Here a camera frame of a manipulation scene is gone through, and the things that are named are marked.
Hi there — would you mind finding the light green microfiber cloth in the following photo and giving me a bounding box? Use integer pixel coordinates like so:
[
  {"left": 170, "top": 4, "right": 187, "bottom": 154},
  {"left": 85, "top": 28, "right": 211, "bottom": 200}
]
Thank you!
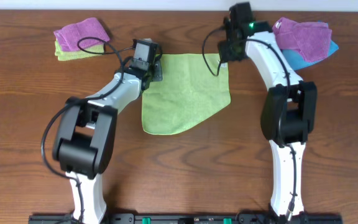
[{"left": 142, "top": 54, "right": 231, "bottom": 135}]

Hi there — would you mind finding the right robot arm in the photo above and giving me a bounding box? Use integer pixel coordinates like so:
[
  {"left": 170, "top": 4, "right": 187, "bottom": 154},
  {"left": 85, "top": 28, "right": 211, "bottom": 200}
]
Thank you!
[{"left": 218, "top": 2, "right": 317, "bottom": 223}]

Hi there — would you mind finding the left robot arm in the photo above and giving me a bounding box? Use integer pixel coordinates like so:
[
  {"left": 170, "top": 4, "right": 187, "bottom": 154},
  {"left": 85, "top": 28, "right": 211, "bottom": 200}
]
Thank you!
[{"left": 52, "top": 39, "right": 163, "bottom": 223}]

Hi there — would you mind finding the blue cloth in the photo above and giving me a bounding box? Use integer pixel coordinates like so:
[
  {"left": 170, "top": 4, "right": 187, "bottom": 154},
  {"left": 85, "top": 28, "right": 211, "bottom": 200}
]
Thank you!
[{"left": 282, "top": 40, "right": 339, "bottom": 70}]

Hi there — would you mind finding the crumpled purple cloth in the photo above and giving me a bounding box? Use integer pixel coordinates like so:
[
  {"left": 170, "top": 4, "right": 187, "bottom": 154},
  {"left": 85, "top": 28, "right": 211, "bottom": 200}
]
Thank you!
[{"left": 272, "top": 17, "right": 332, "bottom": 62}]

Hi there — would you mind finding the folded purple cloth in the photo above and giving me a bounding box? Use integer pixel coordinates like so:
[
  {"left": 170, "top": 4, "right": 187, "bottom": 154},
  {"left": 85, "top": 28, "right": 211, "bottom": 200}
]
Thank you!
[{"left": 53, "top": 17, "right": 110, "bottom": 52}]

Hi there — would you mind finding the folded green cloth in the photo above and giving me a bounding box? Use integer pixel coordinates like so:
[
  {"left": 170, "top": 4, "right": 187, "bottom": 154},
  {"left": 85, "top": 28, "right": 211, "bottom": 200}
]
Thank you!
[{"left": 55, "top": 40, "right": 104, "bottom": 61}]

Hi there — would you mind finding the right black cable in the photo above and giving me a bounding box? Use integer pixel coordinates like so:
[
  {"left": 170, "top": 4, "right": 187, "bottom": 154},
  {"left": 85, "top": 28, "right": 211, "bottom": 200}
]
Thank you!
[{"left": 201, "top": 26, "right": 298, "bottom": 206}]

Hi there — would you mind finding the black cable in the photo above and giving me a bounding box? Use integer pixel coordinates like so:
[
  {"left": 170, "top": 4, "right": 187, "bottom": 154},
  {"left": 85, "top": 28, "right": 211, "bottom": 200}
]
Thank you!
[
  {"left": 201, "top": 26, "right": 298, "bottom": 206},
  {"left": 40, "top": 36, "right": 135, "bottom": 224}
]

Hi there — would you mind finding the left black cable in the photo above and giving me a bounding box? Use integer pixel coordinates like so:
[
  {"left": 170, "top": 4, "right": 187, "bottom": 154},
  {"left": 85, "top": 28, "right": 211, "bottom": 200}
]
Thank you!
[{"left": 40, "top": 36, "right": 135, "bottom": 224}]

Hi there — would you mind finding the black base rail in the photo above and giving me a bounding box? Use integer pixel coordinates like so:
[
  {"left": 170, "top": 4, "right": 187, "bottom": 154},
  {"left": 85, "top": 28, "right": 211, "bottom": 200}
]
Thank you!
[{"left": 28, "top": 212, "right": 344, "bottom": 224}]

